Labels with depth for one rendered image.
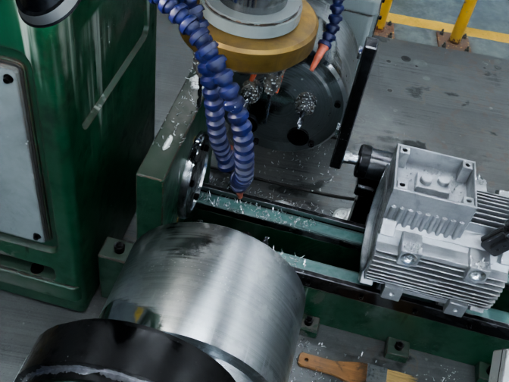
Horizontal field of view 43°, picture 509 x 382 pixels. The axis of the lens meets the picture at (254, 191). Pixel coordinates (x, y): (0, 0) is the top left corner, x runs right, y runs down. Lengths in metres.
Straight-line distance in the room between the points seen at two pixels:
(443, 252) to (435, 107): 0.77
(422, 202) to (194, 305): 0.38
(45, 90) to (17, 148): 0.12
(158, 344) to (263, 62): 0.43
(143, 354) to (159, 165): 0.47
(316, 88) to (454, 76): 0.75
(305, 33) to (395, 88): 0.91
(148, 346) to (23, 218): 0.56
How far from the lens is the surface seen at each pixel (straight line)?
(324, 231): 1.15
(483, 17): 3.94
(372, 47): 1.00
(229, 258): 0.77
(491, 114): 1.76
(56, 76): 0.79
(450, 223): 0.98
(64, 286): 1.10
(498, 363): 0.93
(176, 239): 0.80
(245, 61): 0.80
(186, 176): 1.00
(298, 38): 0.83
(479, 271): 0.99
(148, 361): 0.47
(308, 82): 1.16
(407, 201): 0.95
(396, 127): 1.60
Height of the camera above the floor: 1.78
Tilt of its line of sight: 46 degrees down
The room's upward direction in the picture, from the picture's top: 10 degrees clockwise
